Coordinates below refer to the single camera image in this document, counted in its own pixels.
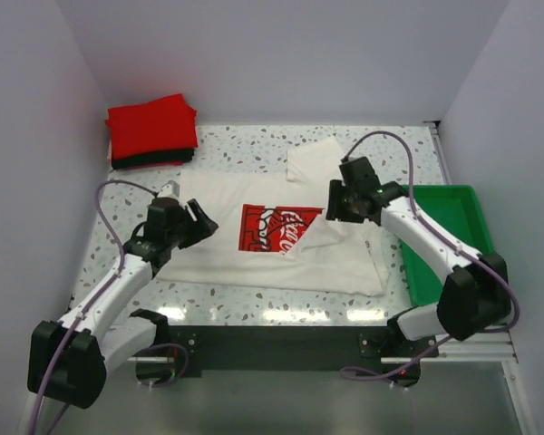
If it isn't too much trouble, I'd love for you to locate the white t-shirt red print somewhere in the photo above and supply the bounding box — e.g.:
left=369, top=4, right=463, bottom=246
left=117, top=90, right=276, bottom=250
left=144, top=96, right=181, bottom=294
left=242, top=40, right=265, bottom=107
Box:
left=158, top=137, right=389, bottom=296

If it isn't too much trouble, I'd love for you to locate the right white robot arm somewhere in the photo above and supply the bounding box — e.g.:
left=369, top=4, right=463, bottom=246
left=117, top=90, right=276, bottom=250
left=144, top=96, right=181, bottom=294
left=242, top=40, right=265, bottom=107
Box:
left=326, top=157, right=512, bottom=341

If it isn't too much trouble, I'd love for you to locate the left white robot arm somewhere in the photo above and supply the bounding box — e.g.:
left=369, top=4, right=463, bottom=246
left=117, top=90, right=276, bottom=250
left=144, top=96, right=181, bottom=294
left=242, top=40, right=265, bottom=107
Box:
left=27, top=197, right=219, bottom=409

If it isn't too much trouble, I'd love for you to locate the green plastic tray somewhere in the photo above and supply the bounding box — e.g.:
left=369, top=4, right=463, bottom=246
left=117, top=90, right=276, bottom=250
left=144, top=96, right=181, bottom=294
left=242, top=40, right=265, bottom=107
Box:
left=401, top=185, right=494, bottom=306

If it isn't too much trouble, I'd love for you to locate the red folded t-shirt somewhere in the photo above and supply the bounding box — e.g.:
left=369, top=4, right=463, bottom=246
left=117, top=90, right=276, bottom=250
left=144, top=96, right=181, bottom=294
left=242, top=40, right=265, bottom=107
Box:
left=105, top=93, right=198, bottom=159

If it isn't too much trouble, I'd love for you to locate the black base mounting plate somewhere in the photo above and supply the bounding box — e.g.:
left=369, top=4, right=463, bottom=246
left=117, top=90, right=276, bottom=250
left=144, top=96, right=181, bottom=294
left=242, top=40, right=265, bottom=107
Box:
left=117, top=312, right=441, bottom=389

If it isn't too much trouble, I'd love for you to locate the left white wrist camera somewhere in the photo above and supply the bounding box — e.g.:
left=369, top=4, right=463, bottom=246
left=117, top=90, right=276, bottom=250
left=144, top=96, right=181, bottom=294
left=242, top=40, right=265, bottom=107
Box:
left=157, top=180, right=180, bottom=199

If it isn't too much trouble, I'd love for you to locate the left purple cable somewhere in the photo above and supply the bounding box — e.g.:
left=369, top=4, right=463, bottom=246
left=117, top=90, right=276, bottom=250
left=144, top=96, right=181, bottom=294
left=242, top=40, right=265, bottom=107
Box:
left=26, top=179, right=191, bottom=435

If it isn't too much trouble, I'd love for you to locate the aluminium frame rail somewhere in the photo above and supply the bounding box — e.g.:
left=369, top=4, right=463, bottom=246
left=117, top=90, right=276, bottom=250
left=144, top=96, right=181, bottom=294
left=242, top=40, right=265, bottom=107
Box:
left=39, top=289, right=520, bottom=363

